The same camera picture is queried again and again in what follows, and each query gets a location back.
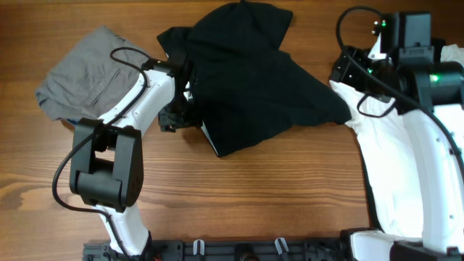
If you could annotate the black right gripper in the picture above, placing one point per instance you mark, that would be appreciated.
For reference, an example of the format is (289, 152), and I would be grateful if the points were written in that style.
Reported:
(345, 70)

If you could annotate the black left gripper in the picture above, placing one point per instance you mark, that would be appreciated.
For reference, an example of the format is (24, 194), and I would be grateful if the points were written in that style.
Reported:
(193, 118)

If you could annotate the black shorts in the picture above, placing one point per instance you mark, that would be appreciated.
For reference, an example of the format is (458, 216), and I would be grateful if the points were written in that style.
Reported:
(245, 88)

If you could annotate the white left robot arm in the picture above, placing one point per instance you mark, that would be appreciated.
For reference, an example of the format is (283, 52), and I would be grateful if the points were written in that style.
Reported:
(107, 166)

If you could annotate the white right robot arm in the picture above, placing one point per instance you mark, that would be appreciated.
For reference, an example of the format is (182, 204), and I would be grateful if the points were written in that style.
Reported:
(436, 135)

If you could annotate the black garment under white shirt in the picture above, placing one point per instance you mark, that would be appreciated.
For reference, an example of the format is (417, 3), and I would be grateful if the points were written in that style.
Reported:
(438, 44)

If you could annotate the grey folded shorts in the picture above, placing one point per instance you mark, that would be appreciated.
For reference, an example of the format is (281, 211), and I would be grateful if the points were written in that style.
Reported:
(87, 82)

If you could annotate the blue denim garment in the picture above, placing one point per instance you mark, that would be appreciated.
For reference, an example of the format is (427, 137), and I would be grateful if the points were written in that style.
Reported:
(70, 121)

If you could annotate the white t-shirt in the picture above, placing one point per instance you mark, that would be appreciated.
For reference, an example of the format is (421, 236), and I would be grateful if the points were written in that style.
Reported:
(394, 195)

